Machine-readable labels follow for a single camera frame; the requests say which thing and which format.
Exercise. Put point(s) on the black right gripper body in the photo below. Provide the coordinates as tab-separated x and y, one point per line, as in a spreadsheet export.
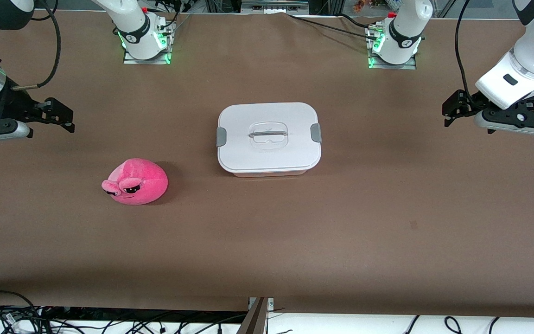
15	103

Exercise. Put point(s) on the pink plush toy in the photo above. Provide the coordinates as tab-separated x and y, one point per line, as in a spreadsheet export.
142	183

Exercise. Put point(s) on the white box lid grey clips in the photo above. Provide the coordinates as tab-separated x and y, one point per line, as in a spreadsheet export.
267	137

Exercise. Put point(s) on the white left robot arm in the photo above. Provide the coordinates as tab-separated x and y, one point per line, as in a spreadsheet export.
533	65

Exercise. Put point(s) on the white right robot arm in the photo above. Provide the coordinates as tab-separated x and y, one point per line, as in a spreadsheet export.
137	28

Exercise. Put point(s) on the translucent pink plastic box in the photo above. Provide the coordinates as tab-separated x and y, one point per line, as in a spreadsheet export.
271	174

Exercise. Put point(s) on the small orange background object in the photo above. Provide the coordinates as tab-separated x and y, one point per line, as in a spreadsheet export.
359	5

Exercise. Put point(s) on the brown table cover sheet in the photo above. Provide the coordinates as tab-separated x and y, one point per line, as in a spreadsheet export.
267	246

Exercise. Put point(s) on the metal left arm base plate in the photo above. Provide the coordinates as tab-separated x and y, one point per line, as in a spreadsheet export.
410	66

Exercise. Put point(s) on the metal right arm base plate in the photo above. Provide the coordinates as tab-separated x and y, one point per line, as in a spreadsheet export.
132	59

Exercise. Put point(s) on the metal frame post bracket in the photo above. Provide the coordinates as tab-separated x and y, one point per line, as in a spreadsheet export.
255	320

